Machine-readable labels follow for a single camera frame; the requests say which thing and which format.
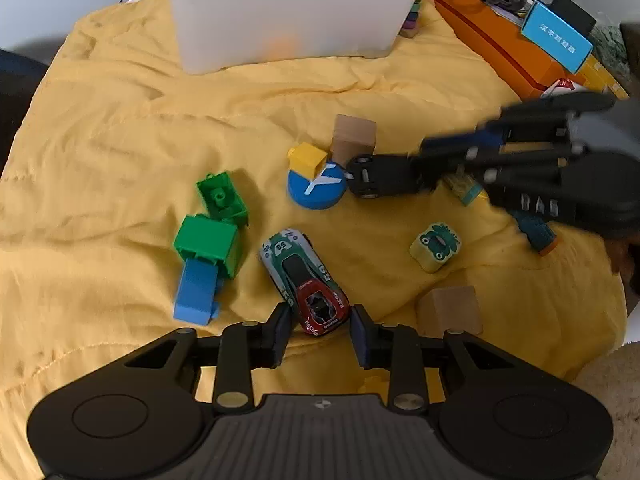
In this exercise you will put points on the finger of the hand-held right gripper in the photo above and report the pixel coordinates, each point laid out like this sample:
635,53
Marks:
487,135
450,172

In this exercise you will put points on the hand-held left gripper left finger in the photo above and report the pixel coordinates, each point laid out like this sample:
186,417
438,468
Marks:
282,332

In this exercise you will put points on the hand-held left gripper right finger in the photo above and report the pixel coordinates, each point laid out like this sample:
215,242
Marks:
361,337

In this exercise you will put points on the green red racing toy car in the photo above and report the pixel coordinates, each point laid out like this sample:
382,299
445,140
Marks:
302,280

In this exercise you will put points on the black toy car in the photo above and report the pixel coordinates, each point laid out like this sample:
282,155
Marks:
380,177

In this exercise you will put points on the wooden cube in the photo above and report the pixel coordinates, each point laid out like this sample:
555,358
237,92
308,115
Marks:
352,137
450,310

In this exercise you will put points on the white plastic storage bin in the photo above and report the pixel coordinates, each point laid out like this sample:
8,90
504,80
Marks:
290,15

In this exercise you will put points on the frog print eraser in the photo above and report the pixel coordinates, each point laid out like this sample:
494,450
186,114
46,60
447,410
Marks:
435,245

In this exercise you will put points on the dark teal toy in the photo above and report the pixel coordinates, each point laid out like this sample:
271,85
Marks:
537,232

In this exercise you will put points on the orange box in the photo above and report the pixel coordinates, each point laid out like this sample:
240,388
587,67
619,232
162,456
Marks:
500,50

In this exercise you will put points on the small blue building block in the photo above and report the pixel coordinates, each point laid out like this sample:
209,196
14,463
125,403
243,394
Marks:
195,292

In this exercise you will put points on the yellow box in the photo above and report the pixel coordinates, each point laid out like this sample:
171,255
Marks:
602,80

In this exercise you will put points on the green cube building block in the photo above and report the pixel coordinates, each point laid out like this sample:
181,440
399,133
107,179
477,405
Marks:
207,242

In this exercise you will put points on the blue card box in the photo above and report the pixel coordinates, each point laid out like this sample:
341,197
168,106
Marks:
555,35

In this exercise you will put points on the blue round disc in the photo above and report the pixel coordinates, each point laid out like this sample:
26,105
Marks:
317,192

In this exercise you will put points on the green mesh bag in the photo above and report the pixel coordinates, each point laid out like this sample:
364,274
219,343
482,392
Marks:
611,47

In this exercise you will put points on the small yellow building block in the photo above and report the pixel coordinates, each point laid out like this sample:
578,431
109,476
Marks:
306,157

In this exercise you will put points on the green open building block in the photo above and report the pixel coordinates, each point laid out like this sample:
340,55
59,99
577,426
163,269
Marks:
222,200

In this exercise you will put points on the black box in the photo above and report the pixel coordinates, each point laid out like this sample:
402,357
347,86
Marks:
575,12

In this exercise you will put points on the beige fluffy rug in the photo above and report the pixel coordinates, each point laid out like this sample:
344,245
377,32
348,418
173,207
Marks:
612,400

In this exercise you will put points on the yellow blanket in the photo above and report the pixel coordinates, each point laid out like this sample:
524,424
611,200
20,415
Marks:
125,135

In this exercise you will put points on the dark blue mesh basket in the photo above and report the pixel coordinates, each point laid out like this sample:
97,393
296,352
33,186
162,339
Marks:
20,105

